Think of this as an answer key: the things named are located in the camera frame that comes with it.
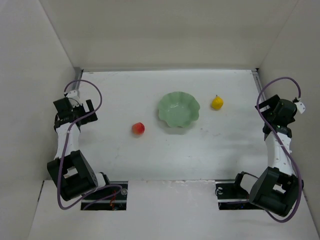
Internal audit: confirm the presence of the red fake peach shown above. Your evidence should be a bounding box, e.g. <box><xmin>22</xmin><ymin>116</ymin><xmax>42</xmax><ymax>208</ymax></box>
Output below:
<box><xmin>131</xmin><ymin>122</ymin><xmax>145</xmax><ymax>136</ymax></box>

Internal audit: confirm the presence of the yellow fake pear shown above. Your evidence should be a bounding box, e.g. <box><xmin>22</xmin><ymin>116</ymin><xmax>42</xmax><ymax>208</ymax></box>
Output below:
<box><xmin>211</xmin><ymin>95</ymin><xmax>224</xmax><ymax>111</ymax></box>

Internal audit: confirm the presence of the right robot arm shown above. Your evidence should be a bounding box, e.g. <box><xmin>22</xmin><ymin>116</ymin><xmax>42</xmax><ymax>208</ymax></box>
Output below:
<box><xmin>232</xmin><ymin>95</ymin><xmax>303</xmax><ymax>217</ymax></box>

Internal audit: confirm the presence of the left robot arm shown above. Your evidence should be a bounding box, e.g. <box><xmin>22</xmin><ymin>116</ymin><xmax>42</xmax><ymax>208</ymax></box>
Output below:
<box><xmin>47</xmin><ymin>97</ymin><xmax>110</xmax><ymax>201</ymax></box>

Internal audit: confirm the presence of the green scalloped fruit bowl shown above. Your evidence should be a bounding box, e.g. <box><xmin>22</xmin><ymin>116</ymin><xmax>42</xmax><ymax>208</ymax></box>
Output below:
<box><xmin>157</xmin><ymin>91</ymin><xmax>201</xmax><ymax>128</ymax></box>

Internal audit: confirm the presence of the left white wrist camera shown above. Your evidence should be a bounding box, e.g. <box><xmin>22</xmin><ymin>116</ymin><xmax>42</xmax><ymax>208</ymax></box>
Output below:
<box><xmin>64</xmin><ymin>89</ymin><xmax>80</xmax><ymax>101</ymax></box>

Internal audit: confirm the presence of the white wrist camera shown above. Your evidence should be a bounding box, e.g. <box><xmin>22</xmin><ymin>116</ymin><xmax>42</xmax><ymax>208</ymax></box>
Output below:
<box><xmin>64</xmin><ymin>89</ymin><xmax>80</xmax><ymax>101</ymax></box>
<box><xmin>293</xmin><ymin>97</ymin><xmax>306</xmax><ymax>114</ymax></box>

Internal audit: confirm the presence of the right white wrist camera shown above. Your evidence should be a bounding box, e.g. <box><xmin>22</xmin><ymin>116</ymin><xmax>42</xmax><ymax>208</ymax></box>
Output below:
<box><xmin>293</xmin><ymin>97</ymin><xmax>306</xmax><ymax>114</ymax></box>

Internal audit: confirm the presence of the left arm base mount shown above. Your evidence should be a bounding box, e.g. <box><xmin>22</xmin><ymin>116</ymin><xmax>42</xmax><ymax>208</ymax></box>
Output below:
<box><xmin>80</xmin><ymin>181</ymin><xmax>128</xmax><ymax>211</ymax></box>

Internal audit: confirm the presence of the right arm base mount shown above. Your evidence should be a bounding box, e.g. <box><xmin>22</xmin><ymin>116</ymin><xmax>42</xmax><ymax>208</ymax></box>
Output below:
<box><xmin>215</xmin><ymin>180</ymin><xmax>262</xmax><ymax>211</ymax></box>

